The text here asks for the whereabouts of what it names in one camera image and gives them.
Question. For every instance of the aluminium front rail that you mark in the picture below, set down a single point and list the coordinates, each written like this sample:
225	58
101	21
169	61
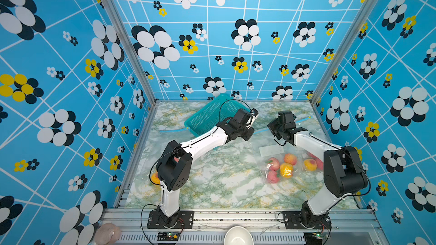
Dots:
247	226

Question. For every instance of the pink lumpy object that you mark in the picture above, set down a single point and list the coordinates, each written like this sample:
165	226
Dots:
107	234

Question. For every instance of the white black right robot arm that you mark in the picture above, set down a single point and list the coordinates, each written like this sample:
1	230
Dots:
344	175

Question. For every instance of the orange red peach leaf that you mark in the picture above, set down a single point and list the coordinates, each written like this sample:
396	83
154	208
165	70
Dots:
290	159

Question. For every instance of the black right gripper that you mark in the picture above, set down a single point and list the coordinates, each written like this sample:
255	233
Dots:
271	125

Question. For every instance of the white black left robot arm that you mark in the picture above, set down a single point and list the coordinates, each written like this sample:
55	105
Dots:
174	166

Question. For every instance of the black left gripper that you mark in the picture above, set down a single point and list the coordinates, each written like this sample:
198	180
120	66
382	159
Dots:
248	135

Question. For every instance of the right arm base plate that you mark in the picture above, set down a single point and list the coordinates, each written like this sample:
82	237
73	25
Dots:
305	220

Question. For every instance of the yellow red peach top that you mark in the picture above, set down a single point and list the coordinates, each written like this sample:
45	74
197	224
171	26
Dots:
286	170

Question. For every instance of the yellow orange peach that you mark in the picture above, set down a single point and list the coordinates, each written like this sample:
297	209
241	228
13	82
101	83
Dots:
155	179

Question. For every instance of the teal plastic mesh basket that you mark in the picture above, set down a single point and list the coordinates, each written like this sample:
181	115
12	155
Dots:
216	110

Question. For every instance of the yellow round peach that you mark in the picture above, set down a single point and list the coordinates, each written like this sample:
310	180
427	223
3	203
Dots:
310	165

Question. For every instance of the white bowl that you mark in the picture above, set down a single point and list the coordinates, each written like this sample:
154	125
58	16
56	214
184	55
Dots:
238	235

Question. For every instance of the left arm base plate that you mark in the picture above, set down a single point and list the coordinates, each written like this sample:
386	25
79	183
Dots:
180	220

